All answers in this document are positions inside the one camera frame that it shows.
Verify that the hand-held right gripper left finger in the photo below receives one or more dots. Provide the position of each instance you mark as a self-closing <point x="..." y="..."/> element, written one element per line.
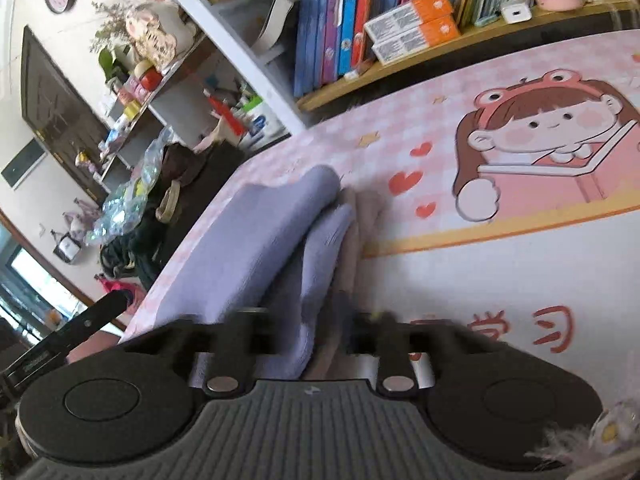
<point x="222" y="355"/>

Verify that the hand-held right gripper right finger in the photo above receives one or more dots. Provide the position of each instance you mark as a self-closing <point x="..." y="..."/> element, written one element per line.
<point x="395" y="355"/>

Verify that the purple and mauve sweater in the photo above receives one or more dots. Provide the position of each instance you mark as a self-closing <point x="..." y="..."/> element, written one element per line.
<point x="260" y="240"/>

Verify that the pile of dark clothes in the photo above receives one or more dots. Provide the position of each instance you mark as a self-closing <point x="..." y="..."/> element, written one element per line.
<point x="205" y="195"/>

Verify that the hanging tote bag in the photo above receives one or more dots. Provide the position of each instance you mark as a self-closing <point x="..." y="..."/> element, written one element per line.
<point x="67" y="250"/>

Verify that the dark green cloth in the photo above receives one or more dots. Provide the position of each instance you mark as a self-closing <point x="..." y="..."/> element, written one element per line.
<point x="130" y="255"/>

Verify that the hanging plush toy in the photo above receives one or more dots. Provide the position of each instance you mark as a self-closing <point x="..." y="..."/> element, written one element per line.
<point x="80" y="217"/>

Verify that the pink checked cartoon desk mat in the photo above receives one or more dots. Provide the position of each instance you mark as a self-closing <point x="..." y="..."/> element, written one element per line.
<point x="500" y="285"/>

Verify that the clear bubble wrap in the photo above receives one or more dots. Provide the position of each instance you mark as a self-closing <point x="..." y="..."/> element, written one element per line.
<point x="125" y="200"/>

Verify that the beige wristwatch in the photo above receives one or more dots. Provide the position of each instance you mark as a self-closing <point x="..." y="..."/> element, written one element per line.
<point x="167" y="200"/>

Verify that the small blackboard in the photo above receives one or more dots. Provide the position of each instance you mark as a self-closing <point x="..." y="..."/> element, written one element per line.
<point x="22" y="164"/>

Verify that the fluffy daisy charm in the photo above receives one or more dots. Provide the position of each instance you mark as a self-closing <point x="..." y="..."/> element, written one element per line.
<point x="600" y="430"/>

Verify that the dark wooden door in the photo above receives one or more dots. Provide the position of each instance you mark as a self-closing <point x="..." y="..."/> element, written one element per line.
<point x="60" y="110"/>

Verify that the green and white jar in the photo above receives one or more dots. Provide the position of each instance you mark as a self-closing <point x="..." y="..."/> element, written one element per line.
<point x="254" y="117"/>

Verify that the red tassel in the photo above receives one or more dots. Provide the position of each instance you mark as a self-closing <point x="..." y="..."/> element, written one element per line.
<point x="225" y="112"/>

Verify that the wooden and white bookshelf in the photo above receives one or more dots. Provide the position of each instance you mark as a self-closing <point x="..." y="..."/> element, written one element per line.
<point x="280" y="110"/>

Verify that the red round doll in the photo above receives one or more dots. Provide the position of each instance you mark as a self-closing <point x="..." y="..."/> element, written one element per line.
<point x="151" y="79"/>

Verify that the green leafy plant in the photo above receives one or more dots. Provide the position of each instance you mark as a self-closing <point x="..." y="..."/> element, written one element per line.
<point x="112" y="65"/>

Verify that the rabbit paper decoration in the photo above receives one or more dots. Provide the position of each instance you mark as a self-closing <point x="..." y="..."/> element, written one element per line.
<point x="152" y="37"/>

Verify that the dried flower bunch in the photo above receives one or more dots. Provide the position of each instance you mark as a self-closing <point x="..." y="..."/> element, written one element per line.
<point x="110" y="27"/>

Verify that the row of colourful books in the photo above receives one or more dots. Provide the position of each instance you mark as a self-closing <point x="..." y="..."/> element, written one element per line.
<point x="330" y="25"/>

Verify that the thick black book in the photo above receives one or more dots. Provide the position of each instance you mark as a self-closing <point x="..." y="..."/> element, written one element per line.
<point x="277" y="17"/>

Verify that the white charger plug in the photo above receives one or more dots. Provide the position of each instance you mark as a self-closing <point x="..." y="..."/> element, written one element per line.
<point x="515" y="12"/>

